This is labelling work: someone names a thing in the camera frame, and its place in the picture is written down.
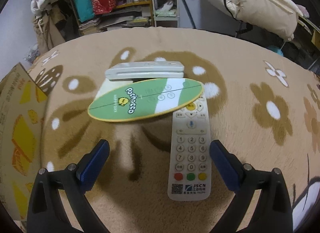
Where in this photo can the bag of plush toys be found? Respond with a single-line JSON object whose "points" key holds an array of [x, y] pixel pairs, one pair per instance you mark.
{"points": [[33, 53]]}

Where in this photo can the green oval pochacco brush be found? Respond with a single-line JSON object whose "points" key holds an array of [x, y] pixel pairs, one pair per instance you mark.
{"points": [[145, 99]]}

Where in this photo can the cardboard box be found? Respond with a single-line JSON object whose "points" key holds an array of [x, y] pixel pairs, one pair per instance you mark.
{"points": [[23, 107]]}

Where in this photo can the white folding stand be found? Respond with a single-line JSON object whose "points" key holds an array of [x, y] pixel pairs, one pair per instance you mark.
{"points": [[140, 70]]}

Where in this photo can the white square card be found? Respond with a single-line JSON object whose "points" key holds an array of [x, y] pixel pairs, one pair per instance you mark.
{"points": [[108, 86]]}

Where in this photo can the stack of books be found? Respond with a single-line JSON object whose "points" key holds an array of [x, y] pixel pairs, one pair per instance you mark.
{"points": [[90, 27]]}

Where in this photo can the white tv remote control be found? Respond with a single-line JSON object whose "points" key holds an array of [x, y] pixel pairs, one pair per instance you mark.
{"points": [[190, 171]]}

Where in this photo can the wooden bookshelf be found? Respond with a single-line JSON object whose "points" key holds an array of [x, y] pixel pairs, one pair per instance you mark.
{"points": [[117, 0]]}

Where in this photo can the teal round fan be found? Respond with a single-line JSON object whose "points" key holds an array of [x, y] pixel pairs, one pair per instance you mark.
{"points": [[275, 49]]}

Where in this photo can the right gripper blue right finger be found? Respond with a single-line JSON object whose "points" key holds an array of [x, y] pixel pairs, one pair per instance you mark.
{"points": [[273, 212]]}

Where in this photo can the white rolling cart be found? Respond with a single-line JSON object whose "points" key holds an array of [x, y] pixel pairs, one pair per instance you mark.
{"points": [[166, 13]]}

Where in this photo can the beige hanging trousers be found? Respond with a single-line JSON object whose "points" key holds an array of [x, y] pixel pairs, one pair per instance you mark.
{"points": [[47, 34]]}

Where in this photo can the teal storage bag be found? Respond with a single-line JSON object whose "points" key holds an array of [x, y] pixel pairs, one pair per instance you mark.
{"points": [[84, 9]]}

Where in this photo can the cream office chair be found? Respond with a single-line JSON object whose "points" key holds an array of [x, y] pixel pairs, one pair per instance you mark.
{"points": [[276, 16]]}

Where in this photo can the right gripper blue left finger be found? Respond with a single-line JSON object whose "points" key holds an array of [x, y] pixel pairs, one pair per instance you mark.
{"points": [[46, 212]]}

